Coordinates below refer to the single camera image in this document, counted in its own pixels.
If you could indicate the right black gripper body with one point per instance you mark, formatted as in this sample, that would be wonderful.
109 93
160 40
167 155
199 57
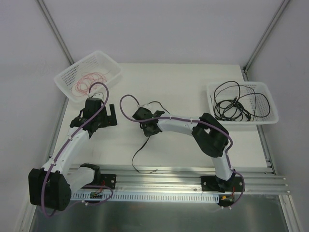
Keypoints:
147 129

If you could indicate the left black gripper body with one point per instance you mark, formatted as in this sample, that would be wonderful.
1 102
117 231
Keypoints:
106 118

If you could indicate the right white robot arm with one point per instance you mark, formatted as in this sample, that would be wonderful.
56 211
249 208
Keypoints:
210 136

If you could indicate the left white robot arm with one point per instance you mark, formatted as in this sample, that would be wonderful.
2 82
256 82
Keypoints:
51 186

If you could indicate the left white plastic basket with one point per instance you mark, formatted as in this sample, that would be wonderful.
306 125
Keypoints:
86 76

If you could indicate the white plastic basket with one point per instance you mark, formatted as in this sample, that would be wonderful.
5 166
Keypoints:
86 76
241 103

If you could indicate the right white plastic basket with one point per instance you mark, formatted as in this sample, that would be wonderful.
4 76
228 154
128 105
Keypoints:
241 103

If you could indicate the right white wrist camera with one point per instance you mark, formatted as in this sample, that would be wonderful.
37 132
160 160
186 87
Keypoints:
146 106

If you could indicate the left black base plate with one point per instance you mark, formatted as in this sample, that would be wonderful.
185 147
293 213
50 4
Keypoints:
108 180

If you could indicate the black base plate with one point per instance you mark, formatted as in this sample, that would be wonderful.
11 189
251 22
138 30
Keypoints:
213 183
108 180

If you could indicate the white slotted cable duct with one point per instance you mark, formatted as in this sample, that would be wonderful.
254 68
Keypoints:
146 197

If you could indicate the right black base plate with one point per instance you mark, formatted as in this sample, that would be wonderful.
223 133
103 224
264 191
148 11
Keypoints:
213 183

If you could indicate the right aluminium frame post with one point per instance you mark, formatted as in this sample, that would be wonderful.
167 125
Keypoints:
270 27

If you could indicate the aluminium frame post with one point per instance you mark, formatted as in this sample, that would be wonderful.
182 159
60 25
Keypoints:
270 27
53 27

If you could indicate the left aluminium frame post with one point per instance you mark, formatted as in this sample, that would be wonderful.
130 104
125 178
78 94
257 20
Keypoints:
53 27

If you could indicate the aluminium mounting rail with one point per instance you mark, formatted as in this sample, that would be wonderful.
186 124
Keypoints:
187 180

